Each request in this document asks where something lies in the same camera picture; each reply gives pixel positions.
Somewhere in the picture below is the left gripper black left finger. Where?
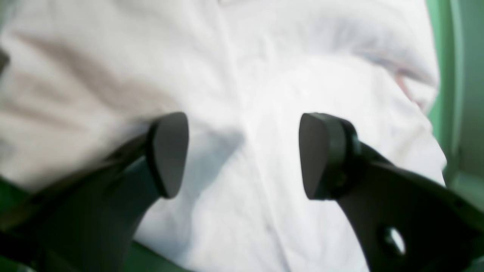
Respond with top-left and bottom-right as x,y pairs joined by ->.
1,112 -> 189,272

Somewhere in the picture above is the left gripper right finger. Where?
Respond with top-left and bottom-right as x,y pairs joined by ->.
299,113 -> 483,272

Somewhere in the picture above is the pink printed t-shirt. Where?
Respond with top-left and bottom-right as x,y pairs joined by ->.
0,0 -> 447,272

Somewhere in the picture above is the green table cloth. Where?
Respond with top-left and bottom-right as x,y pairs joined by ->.
0,0 -> 484,272

